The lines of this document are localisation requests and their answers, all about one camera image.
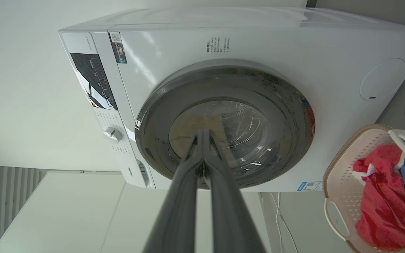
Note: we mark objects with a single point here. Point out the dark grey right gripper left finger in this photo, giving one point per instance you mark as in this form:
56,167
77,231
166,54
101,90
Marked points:
178,211

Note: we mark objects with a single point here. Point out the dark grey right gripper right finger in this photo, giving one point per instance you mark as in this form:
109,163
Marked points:
229,218

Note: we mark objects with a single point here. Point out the round dark glass washer door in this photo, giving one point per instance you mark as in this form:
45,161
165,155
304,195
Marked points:
258,84

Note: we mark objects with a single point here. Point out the white front-load washing machine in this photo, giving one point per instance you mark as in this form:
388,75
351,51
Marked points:
174,49

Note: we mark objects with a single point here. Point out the blue energy label sticker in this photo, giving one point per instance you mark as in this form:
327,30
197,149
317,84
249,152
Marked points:
309,186

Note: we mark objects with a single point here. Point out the white washer control knob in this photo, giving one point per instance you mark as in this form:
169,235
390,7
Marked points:
113,135

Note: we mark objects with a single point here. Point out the white cabinet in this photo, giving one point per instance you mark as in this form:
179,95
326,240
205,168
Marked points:
65,218

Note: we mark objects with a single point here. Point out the cream perforated laundry basket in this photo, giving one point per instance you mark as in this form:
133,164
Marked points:
343,182

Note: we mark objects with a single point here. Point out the red garment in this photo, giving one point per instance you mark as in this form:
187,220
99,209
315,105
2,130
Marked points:
381,211

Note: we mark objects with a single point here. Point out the black washer display panel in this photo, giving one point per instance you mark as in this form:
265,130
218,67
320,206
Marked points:
93,77

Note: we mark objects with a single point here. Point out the white slatted panel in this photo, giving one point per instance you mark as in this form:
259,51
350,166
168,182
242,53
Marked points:
9,196

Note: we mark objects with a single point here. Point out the black QR sticker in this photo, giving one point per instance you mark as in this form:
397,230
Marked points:
118,47

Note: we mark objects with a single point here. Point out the round white filter cover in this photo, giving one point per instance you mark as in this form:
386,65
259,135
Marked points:
383,79

